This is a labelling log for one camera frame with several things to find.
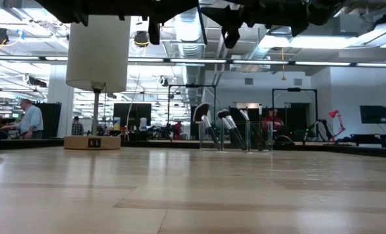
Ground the black standing screen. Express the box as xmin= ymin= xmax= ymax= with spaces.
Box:
xmin=112 ymin=103 xmax=153 ymax=131

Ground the white cylindrical cup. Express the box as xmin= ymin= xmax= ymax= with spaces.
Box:
xmin=64 ymin=14 xmax=132 ymax=151

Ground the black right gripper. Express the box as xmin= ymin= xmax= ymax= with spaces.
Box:
xmin=201 ymin=0 xmax=311 ymax=49

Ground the red desk lamp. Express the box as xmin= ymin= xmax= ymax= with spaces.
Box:
xmin=328 ymin=109 xmax=347 ymax=143

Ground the silver ventilation duct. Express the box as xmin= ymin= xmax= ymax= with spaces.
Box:
xmin=174 ymin=8 xmax=210 ymax=107

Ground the bright ceiling light panel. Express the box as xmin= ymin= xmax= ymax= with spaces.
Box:
xmin=259 ymin=32 xmax=381 ymax=50

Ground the clear acrylic brush holder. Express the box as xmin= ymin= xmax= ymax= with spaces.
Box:
xmin=198 ymin=120 xmax=275 ymax=152

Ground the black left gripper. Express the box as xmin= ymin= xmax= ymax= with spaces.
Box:
xmin=118 ymin=0 xmax=199 ymax=46

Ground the large black fan powder brush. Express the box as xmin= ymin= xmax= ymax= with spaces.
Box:
xmin=192 ymin=103 xmax=221 ymax=151

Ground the black wall monitor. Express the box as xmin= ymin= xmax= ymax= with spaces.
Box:
xmin=359 ymin=105 xmax=386 ymax=125

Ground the black background table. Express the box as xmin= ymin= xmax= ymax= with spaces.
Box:
xmin=348 ymin=132 xmax=386 ymax=149

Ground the angled black makeup brush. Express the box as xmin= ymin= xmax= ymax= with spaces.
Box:
xmin=227 ymin=113 xmax=248 ymax=151

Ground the medium round black makeup brush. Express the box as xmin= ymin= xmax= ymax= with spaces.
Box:
xmin=216 ymin=109 xmax=246 ymax=151

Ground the yellow hanging cord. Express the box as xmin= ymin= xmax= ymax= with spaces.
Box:
xmin=280 ymin=47 xmax=287 ymax=81

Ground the black metal frame rig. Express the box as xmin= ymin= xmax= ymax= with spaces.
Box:
xmin=271 ymin=86 xmax=318 ymax=139
xmin=167 ymin=83 xmax=218 ymax=137

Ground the black partition panel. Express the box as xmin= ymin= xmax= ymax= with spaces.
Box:
xmin=34 ymin=101 xmax=63 ymax=139

